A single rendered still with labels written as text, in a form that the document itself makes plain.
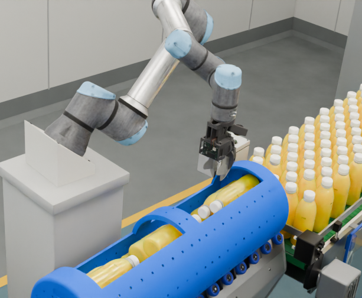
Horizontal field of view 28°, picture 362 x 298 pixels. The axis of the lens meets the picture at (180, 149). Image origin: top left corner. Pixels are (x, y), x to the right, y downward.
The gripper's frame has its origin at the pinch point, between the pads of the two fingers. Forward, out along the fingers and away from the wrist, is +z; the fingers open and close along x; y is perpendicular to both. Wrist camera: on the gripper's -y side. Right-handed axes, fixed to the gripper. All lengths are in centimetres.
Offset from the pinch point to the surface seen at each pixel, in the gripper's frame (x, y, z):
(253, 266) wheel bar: 10.7, -11.8, 35.8
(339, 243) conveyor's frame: 23, -53, 41
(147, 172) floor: -152, -153, 125
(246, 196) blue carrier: 7.1, -6.4, 7.5
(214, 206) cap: -0.6, -0.5, 12.1
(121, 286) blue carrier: 8, 52, 9
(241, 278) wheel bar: 11.1, -4.4, 36.4
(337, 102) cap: -16, -114, 15
